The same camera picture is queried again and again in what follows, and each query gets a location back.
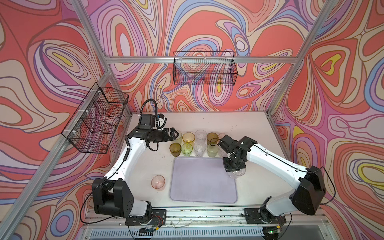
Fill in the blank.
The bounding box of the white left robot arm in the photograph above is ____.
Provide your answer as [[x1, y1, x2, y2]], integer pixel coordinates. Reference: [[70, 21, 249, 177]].
[[92, 128, 180, 218]]

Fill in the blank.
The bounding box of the pink cup near tray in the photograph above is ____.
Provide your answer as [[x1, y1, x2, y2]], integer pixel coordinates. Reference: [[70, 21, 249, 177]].
[[151, 175, 166, 191]]

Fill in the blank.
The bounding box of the pale yellow textured cup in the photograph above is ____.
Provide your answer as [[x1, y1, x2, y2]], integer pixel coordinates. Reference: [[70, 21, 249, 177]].
[[175, 130, 183, 145]]

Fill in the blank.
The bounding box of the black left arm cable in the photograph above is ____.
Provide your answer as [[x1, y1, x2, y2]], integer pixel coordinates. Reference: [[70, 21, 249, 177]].
[[139, 98, 159, 121]]

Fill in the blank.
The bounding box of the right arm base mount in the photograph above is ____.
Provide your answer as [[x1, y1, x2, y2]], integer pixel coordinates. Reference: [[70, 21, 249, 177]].
[[243, 208, 287, 226]]

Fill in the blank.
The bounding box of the lavender tray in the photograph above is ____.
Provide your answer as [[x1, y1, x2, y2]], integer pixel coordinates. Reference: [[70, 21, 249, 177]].
[[170, 157, 238, 204]]

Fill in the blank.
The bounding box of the clear cup back row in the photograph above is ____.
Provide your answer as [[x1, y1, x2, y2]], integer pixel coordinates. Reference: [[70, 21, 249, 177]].
[[195, 130, 207, 144]]

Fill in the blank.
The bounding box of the clear cup front row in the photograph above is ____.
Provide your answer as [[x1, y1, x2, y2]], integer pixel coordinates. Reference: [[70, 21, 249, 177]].
[[194, 143, 207, 157]]

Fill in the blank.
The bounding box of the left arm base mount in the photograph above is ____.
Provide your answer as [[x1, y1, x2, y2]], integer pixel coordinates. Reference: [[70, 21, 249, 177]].
[[125, 209, 167, 227]]

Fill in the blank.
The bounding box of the black wire basket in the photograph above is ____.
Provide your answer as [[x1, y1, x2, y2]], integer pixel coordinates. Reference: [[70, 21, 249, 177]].
[[62, 83, 129, 154], [173, 50, 238, 86]]

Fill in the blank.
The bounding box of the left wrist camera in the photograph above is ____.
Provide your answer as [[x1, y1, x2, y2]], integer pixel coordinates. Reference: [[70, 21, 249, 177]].
[[139, 114, 167, 130]]

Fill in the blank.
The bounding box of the brown olive textured cup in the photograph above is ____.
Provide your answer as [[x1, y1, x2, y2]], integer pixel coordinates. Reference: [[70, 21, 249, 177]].
[[206, 133, 219, 146]]

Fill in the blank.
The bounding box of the black wire basket back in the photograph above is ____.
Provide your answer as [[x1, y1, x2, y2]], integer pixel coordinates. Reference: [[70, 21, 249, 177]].
[[173, 50, 238, 86]]

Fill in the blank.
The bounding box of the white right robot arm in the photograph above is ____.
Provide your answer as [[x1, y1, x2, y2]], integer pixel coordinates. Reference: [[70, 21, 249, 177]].
[[218, 135, 326, 223]]

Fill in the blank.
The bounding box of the pale green textured cup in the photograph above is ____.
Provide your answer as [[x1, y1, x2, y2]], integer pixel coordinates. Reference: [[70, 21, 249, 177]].
[[207, 145, 219, 158]]

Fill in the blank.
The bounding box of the amber yellow cup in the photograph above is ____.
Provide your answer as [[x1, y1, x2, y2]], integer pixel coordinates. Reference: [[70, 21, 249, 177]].
[[182, 132, 196, 146]]

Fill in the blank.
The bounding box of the black wire basket left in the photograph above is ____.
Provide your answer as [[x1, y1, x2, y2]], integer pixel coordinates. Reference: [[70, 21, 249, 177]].
[[62, 83, 129, 154]]

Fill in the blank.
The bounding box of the clear cup row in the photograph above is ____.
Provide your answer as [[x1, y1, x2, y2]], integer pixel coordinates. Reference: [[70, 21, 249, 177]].
[[195, 130, 207, 144], [194, 143, 207, 157]]

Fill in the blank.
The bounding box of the large clear cup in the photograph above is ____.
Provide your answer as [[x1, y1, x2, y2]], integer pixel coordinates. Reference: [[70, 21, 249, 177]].
[[227, 169, 246, 180]]

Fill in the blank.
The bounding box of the pink cup back row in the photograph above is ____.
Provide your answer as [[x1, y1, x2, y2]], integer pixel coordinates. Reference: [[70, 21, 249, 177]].
[[218, 133, 227, 140]]

